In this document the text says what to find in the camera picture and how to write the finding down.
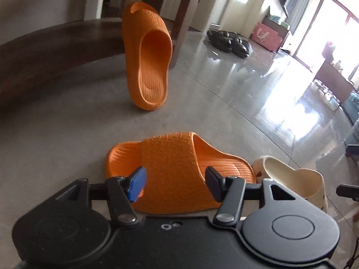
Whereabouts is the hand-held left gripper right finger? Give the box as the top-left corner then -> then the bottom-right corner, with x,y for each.
206,167 -> 305,227

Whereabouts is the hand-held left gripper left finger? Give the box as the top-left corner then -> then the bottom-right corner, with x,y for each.
52,167 -> 148,228

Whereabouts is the orange rubber slipper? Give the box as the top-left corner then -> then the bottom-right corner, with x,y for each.
122,1 -> 173,111
106,132 -> 257,214

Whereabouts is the cream heart-print slipper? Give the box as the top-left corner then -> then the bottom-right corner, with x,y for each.
252,155 -> 328,212

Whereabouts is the wooden shoe rack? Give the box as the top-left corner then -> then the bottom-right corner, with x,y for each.
0,0 -> 208,107

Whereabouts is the wooden coffee table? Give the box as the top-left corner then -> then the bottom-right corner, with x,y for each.
314,59 -> 354,110

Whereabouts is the wooden low cabinet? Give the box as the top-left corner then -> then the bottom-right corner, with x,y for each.
262,14 -> 291,44

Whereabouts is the pink shopping bag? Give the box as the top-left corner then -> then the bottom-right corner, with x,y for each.
251,22 -> 282,52

